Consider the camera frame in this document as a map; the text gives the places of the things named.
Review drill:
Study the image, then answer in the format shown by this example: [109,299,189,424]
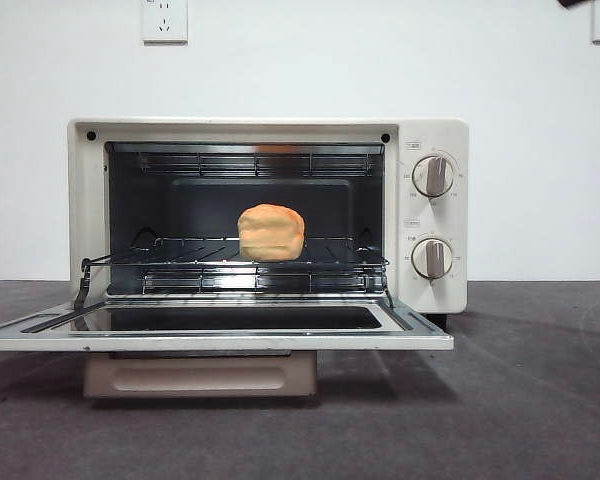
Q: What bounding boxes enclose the metal wire oven rack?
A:
[82,237,391,275]

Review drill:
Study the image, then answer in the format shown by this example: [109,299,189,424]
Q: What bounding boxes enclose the white temperature knob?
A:
[411,155,456,198]

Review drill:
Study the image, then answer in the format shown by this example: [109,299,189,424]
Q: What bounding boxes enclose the golden bread loaf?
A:
[237,202,306,262]

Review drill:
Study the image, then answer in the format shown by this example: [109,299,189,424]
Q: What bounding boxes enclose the white timer knob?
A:
[410,237,454,280]

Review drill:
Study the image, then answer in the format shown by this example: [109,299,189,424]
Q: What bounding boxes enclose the glass oven door with handle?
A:
[0,298,455,400]

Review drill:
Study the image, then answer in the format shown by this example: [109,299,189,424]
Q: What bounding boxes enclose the white Toshiba toaster oven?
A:
[67,117,470,331]

